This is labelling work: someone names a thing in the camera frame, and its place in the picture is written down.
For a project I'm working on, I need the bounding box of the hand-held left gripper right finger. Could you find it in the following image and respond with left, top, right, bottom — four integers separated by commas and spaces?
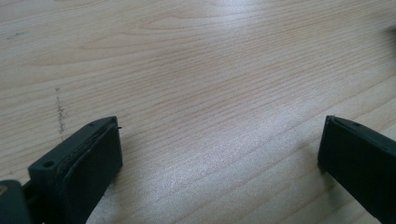
317, 115, 396, 224

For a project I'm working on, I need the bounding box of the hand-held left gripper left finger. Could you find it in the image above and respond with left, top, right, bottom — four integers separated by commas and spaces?
27, 116, 123, 224

